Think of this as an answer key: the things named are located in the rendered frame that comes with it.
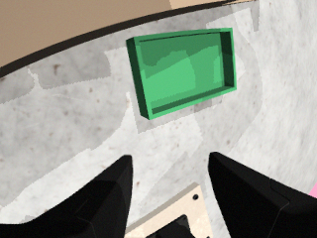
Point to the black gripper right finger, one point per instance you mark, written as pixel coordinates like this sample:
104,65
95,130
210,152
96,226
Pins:
255,206

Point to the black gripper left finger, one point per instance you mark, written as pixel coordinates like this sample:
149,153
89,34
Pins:
98,210

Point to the green tray floor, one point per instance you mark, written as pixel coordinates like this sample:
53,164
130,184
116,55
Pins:
182,66

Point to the tan wooden ramp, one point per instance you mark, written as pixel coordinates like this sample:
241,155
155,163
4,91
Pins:
32,30

